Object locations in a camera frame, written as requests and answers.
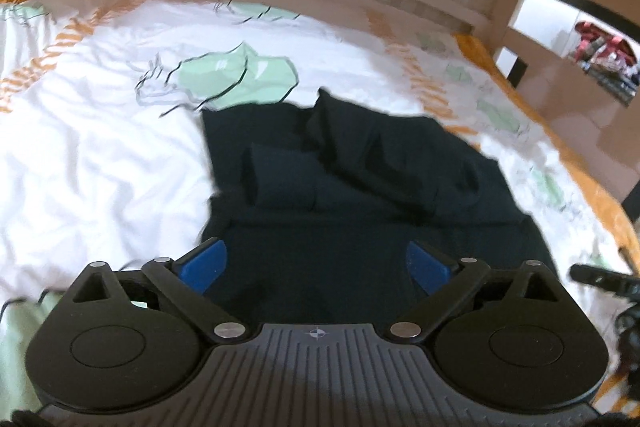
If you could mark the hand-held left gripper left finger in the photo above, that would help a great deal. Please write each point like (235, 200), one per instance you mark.
(205, 263)

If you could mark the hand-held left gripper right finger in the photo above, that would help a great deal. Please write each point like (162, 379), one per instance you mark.
(425, 267)

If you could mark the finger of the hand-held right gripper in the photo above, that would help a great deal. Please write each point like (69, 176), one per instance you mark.
(600, 278)

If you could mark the black hooded jacket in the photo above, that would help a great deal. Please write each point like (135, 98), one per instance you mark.
(350, 232)

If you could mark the pile of colourful clothes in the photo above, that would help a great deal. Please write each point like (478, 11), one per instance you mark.
(607, 57)

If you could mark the white leaf-print duvet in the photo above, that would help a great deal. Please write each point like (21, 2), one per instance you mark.
(100, 132)

